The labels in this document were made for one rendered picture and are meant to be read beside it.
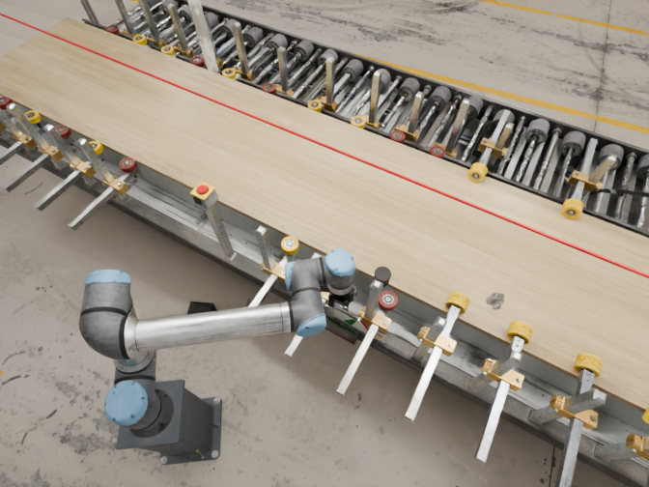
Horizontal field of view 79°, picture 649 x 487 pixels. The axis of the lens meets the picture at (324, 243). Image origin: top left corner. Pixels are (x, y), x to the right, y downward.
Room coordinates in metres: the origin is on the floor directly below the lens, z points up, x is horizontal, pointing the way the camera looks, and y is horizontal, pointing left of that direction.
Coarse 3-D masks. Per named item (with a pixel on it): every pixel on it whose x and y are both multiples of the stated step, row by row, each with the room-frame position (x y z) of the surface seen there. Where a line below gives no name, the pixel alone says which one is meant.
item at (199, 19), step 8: (192, 0) 2.21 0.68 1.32; (192, 8) 2.22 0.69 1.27; (200, 8) 2.23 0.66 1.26; (192, 16) 2.23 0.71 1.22; (200, 16) 2.22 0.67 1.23; (200, 24) 2.21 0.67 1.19; (200, 32) 2.22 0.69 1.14; (208, 32) 2.24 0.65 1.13; (200, 40) 2.22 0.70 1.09; (208, 40) 2.23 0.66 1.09; (208, 48) 2.21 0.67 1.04; (208, 56) 2.21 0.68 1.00; (208, 64) 2.22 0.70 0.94; (216, 64) 2.24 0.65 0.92; (216, 72) 2.23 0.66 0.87
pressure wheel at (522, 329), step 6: (516, 324) 0.51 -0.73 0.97; (522, 324) 0.51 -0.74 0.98; (510, 330) 0.49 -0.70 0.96; (516, 330) 0.49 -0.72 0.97; (522, 330) 0.48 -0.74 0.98; (528, 330) 0.48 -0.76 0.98; (510, 336) 0.48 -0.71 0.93; (522, 336) 0.46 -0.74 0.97; (528, 336) 0.46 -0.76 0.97; (528, 342) 0.45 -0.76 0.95
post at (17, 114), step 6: (12, 108) 1.60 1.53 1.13; (18, 108) 1.63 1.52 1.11; (12, 114) 1.61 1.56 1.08; (18, 114) 1.61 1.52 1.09; (18, 120) 1.60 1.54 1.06; (24, 120) 1.61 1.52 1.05; (24, 126) 1.60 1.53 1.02; (30, 126) 1.62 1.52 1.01; (30, 132) 1.60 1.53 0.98; (36, 132) 1.62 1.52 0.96; (36, 138) 1.60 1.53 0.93; (42, 138) 1.62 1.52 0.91; (42, 144) 1.61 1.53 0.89; (54, 162) 1.60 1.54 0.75; (60, 162) 1.61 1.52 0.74
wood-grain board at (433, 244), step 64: (0, 64) 2.32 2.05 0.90; (64, 64) 2.30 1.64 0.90; (128, 64) 2.29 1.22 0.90; (128, 128) 1.71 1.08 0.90; (192, 128) 1.70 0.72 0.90; (256, 128) 1.69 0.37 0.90; (320, 128) 1.68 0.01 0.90; (256, 192) 1.23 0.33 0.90; (320, 192) 1.23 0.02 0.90; (384, 192) 1.22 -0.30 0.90; (448, 192) 1.21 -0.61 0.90; (512, 192) 1.20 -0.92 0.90; (384, 256) 0.86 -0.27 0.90; (448, 256) 0.85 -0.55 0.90; (512, 256) 0.85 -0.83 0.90; (576, 256) 0.84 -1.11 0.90; (640, 256) 0.84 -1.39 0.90; (512, 320) 0.55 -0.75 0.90; (576, 320) 0.55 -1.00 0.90; (640, 320) 0.55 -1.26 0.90; (640, 384) 0.30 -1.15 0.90
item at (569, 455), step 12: (588, 372) 0.33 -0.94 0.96; (588, 384) 0.29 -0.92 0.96; (576, 420) 0.18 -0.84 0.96; (576, 432) 0.14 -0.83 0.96; (564, 444) 0.11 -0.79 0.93; (576, 444) 0.10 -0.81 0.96; (564, 456) 0.07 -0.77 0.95; (576, 456) 0.07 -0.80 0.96; (564, 468) 0.04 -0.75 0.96; (564, 480) 0.00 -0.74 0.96
